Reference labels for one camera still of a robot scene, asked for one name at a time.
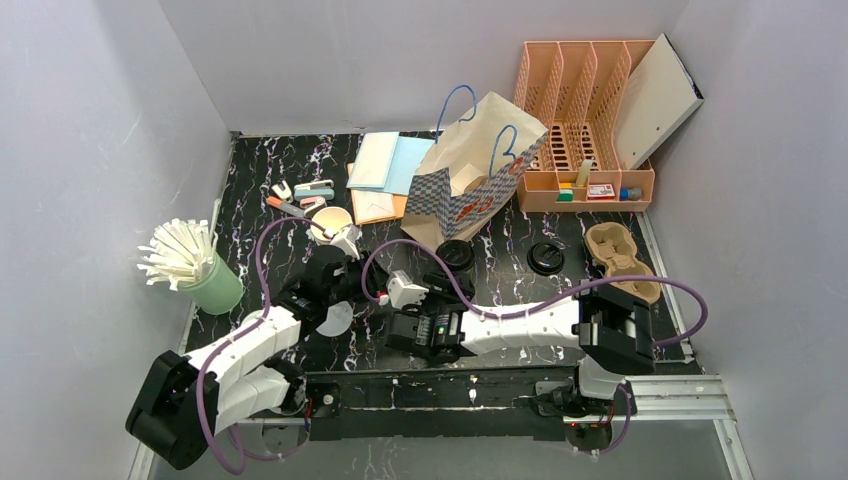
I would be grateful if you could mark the light blue envelope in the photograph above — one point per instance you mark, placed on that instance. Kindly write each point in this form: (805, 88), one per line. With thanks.
(386, 162)

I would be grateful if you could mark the green cup of straws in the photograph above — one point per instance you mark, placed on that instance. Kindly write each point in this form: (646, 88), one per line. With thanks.
(183, 255)

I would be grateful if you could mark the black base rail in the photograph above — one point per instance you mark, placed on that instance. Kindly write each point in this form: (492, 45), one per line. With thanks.
(529, 401)

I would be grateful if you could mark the green cup with black lid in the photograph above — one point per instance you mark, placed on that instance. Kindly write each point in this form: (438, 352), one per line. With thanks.
(458, 256)

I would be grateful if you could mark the green eraser block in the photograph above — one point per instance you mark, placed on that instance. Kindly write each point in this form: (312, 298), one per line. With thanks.
(565, 195)

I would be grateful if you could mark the clear plastic cup lid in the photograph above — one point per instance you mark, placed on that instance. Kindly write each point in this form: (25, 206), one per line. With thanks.
(338, 320)

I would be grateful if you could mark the stack of white paper cups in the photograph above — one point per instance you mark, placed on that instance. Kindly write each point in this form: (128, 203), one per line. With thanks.
(329, 221)

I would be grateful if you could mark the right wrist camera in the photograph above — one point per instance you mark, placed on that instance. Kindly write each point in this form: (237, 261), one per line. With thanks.
(402, 291)

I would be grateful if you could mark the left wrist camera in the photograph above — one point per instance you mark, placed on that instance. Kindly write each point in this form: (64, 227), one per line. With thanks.
(346, 240)

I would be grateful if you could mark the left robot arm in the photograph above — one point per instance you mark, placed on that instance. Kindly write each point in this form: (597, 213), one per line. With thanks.
(185, 400)

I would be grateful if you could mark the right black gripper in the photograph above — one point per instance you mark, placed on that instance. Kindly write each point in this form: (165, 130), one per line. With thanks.
(448, 285)

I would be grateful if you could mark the black cup lid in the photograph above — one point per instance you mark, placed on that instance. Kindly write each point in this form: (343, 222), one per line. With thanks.
(545, 259)

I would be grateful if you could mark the white board binder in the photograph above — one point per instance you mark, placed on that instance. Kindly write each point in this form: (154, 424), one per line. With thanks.
(660, 94)

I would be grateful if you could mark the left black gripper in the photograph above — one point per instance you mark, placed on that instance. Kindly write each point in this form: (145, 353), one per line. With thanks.
(346, 258)

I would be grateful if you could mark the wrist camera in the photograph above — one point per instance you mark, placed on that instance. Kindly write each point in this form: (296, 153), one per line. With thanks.
(346, 240)
(402, 291)

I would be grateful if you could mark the peach desk file organizer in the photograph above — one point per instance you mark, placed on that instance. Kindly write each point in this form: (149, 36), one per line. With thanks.
(575, 89)

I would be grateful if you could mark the pink white mini stapler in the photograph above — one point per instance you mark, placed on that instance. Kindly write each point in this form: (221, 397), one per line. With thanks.
(312, 205)

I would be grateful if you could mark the blue checkered paper bag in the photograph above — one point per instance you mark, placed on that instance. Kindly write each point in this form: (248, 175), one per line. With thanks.
(494, 135)

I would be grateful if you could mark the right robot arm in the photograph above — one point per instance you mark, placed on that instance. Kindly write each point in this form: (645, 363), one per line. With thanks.
(611, 326)

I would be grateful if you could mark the white staple remover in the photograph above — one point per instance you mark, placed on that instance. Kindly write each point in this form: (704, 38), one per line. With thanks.
(282, 191)

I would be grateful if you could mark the red white small box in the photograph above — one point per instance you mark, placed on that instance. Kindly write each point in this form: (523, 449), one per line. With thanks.
(601, 192)

